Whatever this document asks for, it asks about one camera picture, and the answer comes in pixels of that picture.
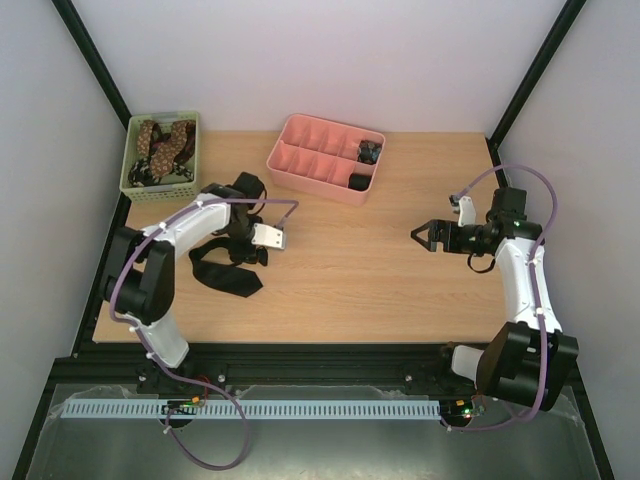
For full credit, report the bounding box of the left black frame post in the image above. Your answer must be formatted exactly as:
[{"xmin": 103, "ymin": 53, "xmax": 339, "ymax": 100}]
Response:
[{"xmin": 52, "ymin": 0, "xmax": 131, "ymax": 129}]

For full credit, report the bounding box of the black frame post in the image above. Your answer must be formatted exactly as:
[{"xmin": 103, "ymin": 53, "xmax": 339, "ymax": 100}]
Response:
[
  {"xmin": 487, "ymin": 0, "xmax": 587, "ymax": 146},
  {"xmin": 52, "ymin": 0, "xmax": 131, "ymax": 129}
]

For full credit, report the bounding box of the rolled black tie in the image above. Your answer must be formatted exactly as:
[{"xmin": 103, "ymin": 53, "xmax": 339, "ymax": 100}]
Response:
[{"xmin": 348, "ymin": 173, "xmax": 372, "ymax": 192}]

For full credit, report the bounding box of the grey slotted cable duct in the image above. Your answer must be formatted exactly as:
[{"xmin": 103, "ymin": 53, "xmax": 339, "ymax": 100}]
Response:
[{"xmin": 60, "ymin": 399, "xmax": 441, "ymax": 421}]

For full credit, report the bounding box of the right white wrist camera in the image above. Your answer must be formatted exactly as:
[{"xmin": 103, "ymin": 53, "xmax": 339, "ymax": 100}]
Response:
[{"xmin": 449, "ymin": 195, "xmax": 476, "ymax": 227}]

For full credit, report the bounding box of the pink divided organizer tray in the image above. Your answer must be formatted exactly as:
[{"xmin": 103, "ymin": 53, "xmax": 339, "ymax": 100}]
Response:
[{"xmin": 266, "ymin": 114, "xmax": 386, "ymax": 206}]

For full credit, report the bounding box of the rolled dark patterned tie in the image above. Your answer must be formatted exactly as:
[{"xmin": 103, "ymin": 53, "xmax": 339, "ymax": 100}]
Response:
[{"xmin": 357, "ymin": 140, "xmax": 383, "ymax": 165}]

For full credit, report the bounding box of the black necktie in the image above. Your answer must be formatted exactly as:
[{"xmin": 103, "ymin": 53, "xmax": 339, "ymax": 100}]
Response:
[{"xmin": 188, "ymin": 237, "xmax": 263, "ymax": 298}]

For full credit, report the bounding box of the green plastic basket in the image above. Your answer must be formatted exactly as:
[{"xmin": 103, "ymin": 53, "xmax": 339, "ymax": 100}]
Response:
[{"xmin": 119, "ymin": 111, "xmax": 202, "ymax": 203}]

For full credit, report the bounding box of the purple cable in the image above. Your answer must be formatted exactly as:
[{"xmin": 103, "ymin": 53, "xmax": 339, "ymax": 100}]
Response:
[
  {"xmin": 107, "ymin": 198, "xmax": 301, "ymax": 470},
  {"xmin": 439, "ymin": 163, "xmax": 559, "ymax": 434}
]

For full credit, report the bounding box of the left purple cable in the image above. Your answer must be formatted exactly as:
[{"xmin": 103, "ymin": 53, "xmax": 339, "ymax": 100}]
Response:
[{"xmin": 107, "ymin": 198, "xmax": 301, "ymax": 470}]

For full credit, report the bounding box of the dark floral necktie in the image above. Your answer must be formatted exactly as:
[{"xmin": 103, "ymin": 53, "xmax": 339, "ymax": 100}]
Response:
[{"xmin": 127, "ymin": 157, "xmax": 194, "ymax": 187}]

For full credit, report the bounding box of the right black frame post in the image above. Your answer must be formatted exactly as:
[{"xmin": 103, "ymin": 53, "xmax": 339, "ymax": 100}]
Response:
[{"xmin": 487, "ymin": 0, "xmax": 587, "ymax": 146}]

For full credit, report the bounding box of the brown patterned necktie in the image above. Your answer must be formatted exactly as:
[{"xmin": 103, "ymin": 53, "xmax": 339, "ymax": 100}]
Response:
[{"xmin": 136, "ymin": 120, "xmax": 197, "ymax": 174}]

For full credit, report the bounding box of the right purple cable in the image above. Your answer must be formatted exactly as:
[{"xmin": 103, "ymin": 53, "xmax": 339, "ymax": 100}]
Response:
[{"xmin": 439, "ymin": 163, "xmax": 559, "ymax": 434}]

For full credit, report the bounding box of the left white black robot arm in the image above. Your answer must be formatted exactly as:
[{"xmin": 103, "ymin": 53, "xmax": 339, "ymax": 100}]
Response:
[{"xmin": 100, "ymin": 172, "xmax": 268, "ymax": 369}]

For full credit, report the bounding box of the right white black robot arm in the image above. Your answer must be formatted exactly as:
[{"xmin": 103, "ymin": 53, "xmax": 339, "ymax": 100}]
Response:
[{"xmin": 410, "ymin": 187, "xmax": 579, "ymax": 411}]

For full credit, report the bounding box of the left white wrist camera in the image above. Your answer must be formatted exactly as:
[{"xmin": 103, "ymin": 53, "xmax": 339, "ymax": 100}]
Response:
[{"xmin": 251, "ymin": 223, "xmax": 286, "ymax": 250}]

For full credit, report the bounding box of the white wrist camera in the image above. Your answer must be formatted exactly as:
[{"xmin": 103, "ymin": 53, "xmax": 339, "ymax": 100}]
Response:
[
  {"xmin": 449, "ymin": 195, "xmax": 476, "ymax": 227},
  {"xmin": 251, "ymin": 223, "xmax": 286, "ymax": 250}
]

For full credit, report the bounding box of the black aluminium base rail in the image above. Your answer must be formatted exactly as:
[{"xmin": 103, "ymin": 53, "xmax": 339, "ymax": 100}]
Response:
[{"xmin": 46, "ymin": 343, "xmax": 475, "ymax": 399}]

